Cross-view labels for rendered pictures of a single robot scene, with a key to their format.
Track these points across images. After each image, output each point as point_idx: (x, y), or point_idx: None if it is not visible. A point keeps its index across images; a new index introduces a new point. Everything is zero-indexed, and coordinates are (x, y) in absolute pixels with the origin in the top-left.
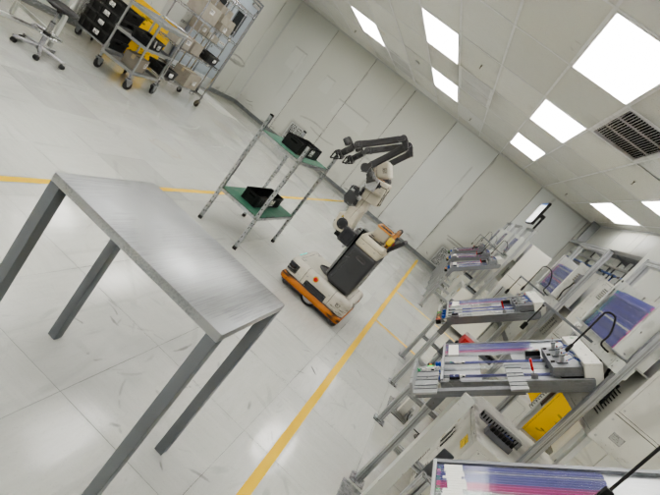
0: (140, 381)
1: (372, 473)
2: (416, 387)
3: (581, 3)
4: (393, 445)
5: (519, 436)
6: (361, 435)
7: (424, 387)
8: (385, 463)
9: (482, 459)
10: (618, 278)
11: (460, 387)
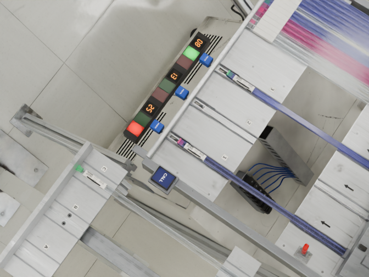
0: None
1: (71, 96)
2: (23, 249)
3: None
4: (65, 146)
5: (345, 131)
6: (86, 13)
7: (34, 259)
8: (115, 62)
9: (194, 223)
10: None
11: (123, 251)
